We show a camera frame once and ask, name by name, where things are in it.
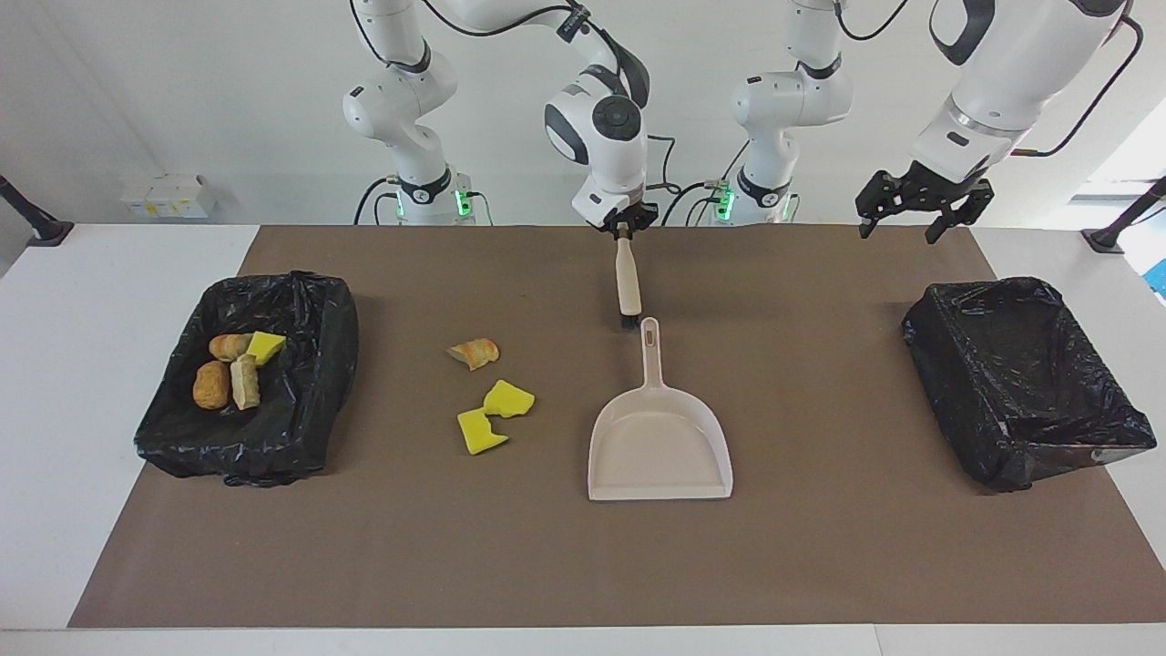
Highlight beige hand brush black bristles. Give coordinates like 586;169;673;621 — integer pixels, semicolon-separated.
615;235;643;331

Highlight round brown bread bun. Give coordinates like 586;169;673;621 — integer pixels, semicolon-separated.
192;360;232;411

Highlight torn striped bread piece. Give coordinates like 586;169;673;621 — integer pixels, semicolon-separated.
447;338;501;372

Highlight black pole with base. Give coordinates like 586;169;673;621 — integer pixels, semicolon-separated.
0;173;76;248
1080;175;1166;255

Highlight yellow sponge piece jagged edge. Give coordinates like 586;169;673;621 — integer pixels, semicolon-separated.
456;407;510;456

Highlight bin lined black plastic bag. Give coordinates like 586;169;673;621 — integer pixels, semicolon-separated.
902;276;1158;494
134;270;360;487

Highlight yellow sponge piece green-backed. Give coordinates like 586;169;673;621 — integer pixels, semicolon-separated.
483;379;537;420

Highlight brown paper table mat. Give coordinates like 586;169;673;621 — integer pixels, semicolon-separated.
68;225;1166;629

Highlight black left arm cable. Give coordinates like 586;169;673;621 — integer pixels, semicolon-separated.
834;0;1145;158

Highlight beige plastic dustpan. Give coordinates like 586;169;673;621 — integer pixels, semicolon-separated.
588;316;734;501

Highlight long striped bread piece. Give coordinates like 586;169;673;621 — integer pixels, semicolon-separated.
230;354;261;412

